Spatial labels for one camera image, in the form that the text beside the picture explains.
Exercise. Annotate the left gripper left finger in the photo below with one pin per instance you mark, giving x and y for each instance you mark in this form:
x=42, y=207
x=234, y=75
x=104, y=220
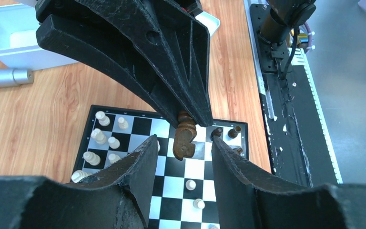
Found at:
x=116, y=197

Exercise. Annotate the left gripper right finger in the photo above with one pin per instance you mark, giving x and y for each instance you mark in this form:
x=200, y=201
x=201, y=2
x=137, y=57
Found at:
x=249, y=197

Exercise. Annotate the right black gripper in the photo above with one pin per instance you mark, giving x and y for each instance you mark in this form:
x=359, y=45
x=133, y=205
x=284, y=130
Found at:
x=168, y=68

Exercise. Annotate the black white chessboard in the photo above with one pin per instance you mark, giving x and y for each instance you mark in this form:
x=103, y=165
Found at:
x=183, y=194

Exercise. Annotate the dark brown knight piece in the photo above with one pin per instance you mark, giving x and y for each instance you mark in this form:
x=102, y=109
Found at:
x=184, y=135

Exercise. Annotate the silver microphone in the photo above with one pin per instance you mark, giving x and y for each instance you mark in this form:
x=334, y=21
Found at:
x=15, y=77

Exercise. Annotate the white box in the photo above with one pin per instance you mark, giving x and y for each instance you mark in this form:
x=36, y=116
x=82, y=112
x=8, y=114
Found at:
x=18, y=43

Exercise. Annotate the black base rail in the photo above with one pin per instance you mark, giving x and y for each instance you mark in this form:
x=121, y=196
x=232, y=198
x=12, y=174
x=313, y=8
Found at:
x=298, y=141

